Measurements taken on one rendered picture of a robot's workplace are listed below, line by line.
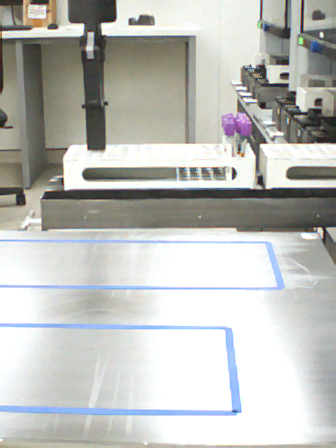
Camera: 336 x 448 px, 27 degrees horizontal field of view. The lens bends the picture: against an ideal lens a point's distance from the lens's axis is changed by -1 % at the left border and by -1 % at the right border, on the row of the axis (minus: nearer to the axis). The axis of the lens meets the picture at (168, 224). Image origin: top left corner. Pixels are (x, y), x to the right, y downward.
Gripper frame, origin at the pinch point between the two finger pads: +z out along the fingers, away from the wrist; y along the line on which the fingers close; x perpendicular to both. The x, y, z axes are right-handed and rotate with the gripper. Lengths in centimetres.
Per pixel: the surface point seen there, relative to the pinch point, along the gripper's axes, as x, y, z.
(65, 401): -3, -65, 8
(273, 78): -47, 121, 7
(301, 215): -32.0, -6.7, 12.7
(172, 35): -17, 282, 3
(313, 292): -26, -46, 8
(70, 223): 3.9, -6.7, 13.7
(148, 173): -8.1, 4.7, 8.8
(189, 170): -14.9, 2.3, 7.7
